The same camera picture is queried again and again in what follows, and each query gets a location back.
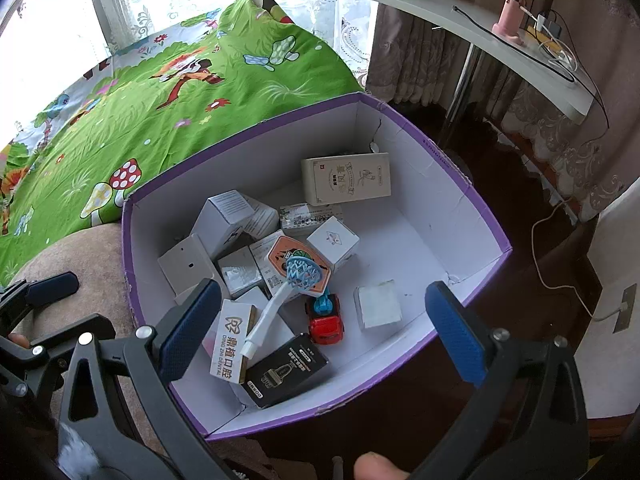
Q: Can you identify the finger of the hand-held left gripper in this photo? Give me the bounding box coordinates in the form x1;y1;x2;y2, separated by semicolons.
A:
30;316;115;361
0;272;80;311

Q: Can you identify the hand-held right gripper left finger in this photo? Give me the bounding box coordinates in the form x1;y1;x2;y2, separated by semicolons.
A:
57;279;236;480

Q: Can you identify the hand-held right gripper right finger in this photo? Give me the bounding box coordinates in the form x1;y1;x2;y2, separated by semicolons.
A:
415;281;588;480

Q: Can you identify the white box with orange lettering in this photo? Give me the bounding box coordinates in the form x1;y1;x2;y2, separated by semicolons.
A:
209;299;258;383

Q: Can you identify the white square box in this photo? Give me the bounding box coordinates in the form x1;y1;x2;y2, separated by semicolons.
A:
354;280;403;331

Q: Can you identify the black box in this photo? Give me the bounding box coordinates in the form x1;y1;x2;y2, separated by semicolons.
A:
240;332;330;408

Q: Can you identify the purple cardboard box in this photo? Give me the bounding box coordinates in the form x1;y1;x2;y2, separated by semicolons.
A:
121;92;515;441

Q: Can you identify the toy basketball hoop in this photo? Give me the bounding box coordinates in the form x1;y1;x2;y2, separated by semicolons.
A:
240;235;333;361

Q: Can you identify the red toy car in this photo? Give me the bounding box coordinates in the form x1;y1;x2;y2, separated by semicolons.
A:
306;292;346;345

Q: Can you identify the white barcode box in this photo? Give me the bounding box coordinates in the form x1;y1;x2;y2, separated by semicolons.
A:
279;203;346;236

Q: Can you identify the cream box with drawing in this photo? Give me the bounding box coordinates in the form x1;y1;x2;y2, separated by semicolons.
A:
301;152;392;207

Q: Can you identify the person's right hand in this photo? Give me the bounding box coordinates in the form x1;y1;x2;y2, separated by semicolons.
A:
354;451;412;480

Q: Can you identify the green cartoon printed blanket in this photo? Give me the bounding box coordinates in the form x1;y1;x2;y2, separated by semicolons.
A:
0;0;363;286

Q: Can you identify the patterned brown curtain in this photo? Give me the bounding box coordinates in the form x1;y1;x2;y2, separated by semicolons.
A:
365;0;640;221

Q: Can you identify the white lace curtain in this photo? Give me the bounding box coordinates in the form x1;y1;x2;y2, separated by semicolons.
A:
0;0;376;86

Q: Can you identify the white curved desk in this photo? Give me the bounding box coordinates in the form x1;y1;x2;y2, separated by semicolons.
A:
315;0;593;146

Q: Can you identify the pink desk fan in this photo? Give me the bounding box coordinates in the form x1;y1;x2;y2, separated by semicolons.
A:
492;0;546;43

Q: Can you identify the white floor cable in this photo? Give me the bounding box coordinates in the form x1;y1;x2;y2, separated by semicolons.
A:
530;195;626;322

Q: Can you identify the wall outlet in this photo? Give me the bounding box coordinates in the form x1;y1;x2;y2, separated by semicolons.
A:
612;284;638;333

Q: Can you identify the white charger cable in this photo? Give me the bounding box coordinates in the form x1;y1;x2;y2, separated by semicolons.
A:
520;7;578;71

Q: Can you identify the black cable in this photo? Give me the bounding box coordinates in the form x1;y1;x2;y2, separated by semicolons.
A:
452;5;611;131

